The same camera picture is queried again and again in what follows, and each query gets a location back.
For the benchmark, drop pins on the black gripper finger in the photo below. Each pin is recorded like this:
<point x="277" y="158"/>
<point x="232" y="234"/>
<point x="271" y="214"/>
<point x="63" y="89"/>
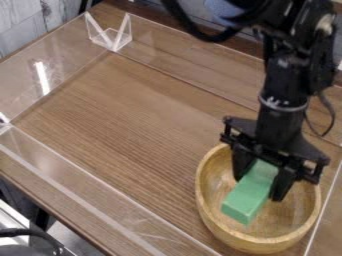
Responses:
<point x="282" y="183"/>
<point x="242" y="161"/>

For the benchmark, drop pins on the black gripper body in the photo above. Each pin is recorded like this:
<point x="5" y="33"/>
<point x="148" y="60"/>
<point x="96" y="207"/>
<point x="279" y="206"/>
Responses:
<point x="274" y="138"/>

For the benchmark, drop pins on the green rectangular block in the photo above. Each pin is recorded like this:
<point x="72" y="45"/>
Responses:
<point x="248" y="195"/>

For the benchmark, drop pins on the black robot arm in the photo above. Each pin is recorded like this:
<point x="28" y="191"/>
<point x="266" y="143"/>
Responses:
<point x="298" y="29"/>

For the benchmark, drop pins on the brown wooden bowl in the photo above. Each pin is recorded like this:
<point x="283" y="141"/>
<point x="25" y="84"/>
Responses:
<point x="282" y="222"/>

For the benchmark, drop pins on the clear acrylic corner bracket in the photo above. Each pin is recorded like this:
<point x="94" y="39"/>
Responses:
<point x="110" y="38"/>

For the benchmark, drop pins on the clear acrylic tray wall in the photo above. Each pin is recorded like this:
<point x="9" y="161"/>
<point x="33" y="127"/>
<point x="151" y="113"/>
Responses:
<point x="107" y="128"/>

